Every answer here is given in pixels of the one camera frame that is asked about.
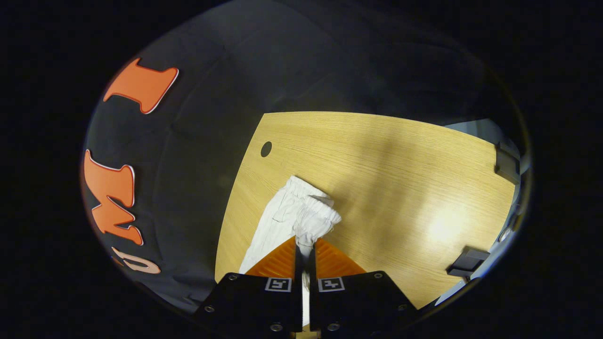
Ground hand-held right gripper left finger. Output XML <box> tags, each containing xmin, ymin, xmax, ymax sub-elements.
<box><xmin>193</xmin><ymin>235</ymin><xmax>302</xmax><ymax>333</ymax></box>

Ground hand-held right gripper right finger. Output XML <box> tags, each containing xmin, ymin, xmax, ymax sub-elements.
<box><xmin>309</xmin><ymin>238</ymin><xmax>419</xmax><ymax>333</ymax></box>

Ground white jeans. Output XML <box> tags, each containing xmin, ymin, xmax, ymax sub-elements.
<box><xmin>238</xmin><ymin>175</ymin><xmax>343</xmax><ymax>326</ymax></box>

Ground black backdrop cloth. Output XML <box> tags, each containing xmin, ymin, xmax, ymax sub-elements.
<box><xmin>80</xmin><ymin>0</ymin><xmax>523</xmax><ymax>314</ymax></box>

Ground black table edge bracket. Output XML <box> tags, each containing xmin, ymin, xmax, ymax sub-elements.
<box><xmin>446</xmin><ymin>246</ymin><xmax>491</xmax><ymax>278</ymax></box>
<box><xmin>495</xmin><ymin>141</ymin><xmax>522</xmax><ymax>185</ymax></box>

